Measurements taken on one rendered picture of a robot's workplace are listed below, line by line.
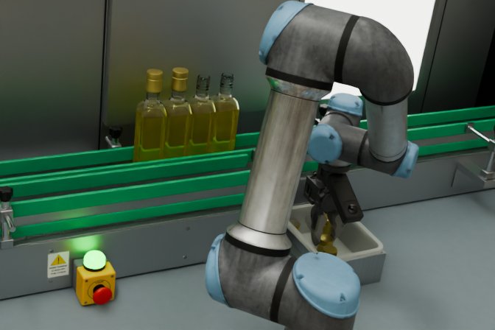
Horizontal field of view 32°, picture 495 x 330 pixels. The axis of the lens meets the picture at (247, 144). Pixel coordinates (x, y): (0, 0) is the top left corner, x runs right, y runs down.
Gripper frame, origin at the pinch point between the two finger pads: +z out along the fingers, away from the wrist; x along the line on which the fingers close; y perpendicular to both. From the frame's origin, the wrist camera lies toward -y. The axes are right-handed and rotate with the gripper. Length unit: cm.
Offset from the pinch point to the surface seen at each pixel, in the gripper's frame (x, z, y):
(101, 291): 55, 0, -4
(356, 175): -17.5, -6.0, 16.4
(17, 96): 62, -26, 37
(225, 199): 23.1, -9.7, 8.3
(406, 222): -30.8, 5.4, 9.1
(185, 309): 37.5, 5.6, -7.5
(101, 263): 54, -4, 1
